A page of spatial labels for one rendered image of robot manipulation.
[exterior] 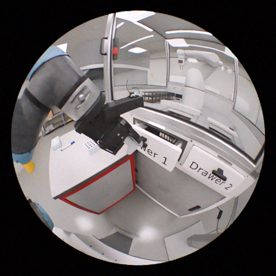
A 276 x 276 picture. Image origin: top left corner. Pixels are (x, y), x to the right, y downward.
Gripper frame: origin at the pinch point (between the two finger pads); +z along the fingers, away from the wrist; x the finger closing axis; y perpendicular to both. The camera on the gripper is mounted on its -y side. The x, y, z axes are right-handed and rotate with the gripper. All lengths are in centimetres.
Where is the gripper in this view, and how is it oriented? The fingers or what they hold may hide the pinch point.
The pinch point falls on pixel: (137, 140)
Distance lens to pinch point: 30.4
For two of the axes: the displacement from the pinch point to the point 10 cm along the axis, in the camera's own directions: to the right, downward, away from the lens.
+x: 7.0, 4.2, -5.8
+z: 4.1, 4.3, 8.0
